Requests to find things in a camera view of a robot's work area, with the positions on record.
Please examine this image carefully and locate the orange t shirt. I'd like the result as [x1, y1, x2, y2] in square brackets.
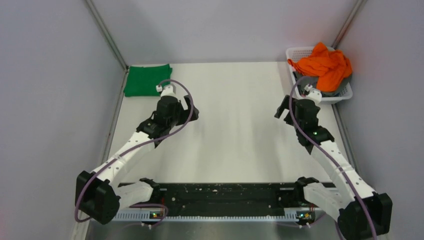
[287, 42, 353, 92]

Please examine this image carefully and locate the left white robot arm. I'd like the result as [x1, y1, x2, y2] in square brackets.
[74, 94, 199, 225]

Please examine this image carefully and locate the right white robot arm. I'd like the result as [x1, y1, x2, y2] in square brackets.
[274, 95, 393, 240]

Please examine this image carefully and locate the grey t shirt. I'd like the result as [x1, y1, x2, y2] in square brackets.
[299, 75, 353, 98]

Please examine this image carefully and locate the folded green t shirt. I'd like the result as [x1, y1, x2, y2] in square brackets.
[123, 64, 173, 98]

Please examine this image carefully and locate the white plastic laundry basket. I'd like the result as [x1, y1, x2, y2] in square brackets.
[285, 46, 353, 105]

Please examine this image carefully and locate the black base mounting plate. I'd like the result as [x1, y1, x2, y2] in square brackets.
[146, 182, 316, 218]

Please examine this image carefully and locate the white slotted cable duct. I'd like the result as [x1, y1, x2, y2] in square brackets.
[112, 209, 299, 223]

